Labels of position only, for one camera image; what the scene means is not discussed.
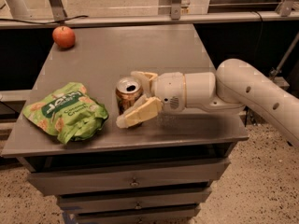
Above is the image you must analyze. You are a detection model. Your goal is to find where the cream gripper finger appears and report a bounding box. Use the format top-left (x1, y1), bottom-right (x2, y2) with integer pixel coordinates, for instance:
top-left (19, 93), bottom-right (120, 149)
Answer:
top-left (116, 95), bottom-right (163, 129)
top-left (131, 71), bottom-right (158, 95)

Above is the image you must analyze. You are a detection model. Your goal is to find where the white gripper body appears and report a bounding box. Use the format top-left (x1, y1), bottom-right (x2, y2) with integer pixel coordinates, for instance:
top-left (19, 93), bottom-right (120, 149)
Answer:
top-left (151, 72), bottom-right (185, 113)

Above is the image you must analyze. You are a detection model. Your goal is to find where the orange soda can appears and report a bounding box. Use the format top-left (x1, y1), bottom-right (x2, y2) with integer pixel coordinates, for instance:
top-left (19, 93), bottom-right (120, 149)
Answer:
top-left (115, 77), bottom-right (143, 115)

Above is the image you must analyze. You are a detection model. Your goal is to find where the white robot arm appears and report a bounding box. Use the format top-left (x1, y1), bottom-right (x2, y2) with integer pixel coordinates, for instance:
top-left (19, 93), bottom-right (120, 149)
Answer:
top-left (116, 59), bottom-right (299, 146)

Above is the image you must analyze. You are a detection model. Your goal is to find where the green rice chip bag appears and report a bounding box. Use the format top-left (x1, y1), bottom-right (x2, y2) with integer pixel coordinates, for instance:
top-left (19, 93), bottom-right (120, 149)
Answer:
top-left (23, 82), bottom-right (108, 144)

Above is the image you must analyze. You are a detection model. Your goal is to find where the grey drawer cabinet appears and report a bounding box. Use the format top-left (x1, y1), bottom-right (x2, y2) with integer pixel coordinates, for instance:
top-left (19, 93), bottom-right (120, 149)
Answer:
top-left (3, 25), bottom-right (247, 224)

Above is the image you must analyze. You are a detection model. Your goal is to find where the red apple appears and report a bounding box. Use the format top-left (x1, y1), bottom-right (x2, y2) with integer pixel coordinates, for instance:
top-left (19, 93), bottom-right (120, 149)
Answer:
top-left (52, 26), bottom-right (76, 49)

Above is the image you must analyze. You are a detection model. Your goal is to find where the middle grey drawer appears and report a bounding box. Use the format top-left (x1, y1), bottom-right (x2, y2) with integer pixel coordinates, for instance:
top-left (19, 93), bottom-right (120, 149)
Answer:
top-left (58, 187), bottom-right (211, 214)

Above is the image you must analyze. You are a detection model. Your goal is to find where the grey drawer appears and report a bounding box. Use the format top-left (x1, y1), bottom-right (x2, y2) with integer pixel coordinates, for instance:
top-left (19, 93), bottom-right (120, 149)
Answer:
top-left (28, 159), bottom-right (230, 195)
top-left (76, 204), bottom-right (199, 224)
top-left (58, 187), bottom-right (211, 214)

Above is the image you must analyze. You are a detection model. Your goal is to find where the top grey drawer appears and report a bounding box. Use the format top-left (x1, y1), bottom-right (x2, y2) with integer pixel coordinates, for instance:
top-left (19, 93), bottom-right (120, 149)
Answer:
top-left (28, 159), bottom-right (230, 195)

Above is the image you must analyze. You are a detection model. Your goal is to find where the bottom grey drawer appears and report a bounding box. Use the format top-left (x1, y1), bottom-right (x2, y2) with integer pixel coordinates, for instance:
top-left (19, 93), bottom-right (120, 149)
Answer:
top-left (76, 204), bottom-right (199, 224)

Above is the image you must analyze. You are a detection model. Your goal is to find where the white pipe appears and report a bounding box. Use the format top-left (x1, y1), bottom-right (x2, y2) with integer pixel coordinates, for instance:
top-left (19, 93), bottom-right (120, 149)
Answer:
top-left (5, 0), bottom-right (31, 19)

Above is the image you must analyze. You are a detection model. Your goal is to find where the metal bracket middle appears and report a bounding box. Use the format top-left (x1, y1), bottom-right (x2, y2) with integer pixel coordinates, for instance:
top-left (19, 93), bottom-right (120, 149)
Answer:
top-left (170, 0), bottom-right (181, 20)

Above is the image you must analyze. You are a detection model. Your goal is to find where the metal bracket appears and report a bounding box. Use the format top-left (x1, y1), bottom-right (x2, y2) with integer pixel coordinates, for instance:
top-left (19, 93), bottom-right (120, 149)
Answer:
top-left (170, 0), bottom-right (181, 20)
top-left (276, 0), bottom-right (297, 17)
top-left (49, 0), bottom-right (67, 22)

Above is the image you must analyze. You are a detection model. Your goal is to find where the metal rail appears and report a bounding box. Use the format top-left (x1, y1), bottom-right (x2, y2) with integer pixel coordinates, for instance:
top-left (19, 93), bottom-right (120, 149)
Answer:
top-left (0, 11), bottom-right (299, 29)

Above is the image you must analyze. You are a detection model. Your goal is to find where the metal bracket left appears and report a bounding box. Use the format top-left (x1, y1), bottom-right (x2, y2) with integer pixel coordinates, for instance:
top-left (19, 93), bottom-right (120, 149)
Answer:
top-left (49, 0), bottom-right (67, 22)

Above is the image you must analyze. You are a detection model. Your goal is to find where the metal bracket right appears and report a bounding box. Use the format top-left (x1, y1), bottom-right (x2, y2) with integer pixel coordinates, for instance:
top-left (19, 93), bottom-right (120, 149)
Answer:
top-left (276, 0), bottom-right (297, 17)

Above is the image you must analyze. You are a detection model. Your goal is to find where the black cable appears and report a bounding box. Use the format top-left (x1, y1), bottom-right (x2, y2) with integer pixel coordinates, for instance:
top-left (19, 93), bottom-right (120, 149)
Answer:
top-left (0, 14), bottom-right (90, 26)

